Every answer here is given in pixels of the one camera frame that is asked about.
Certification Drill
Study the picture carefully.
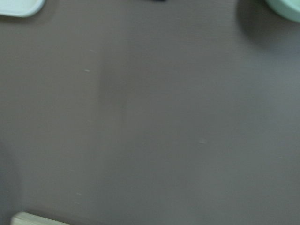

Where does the wooden cutting board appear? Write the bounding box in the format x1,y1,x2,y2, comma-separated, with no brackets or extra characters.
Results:
10,212,69,225

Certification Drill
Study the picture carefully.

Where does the cream rabbit tray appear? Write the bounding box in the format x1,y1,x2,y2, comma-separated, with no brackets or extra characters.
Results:
0,0,45,18

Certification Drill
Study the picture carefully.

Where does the green bowl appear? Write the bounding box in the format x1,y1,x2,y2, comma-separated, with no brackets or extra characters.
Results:
266,0,300,23

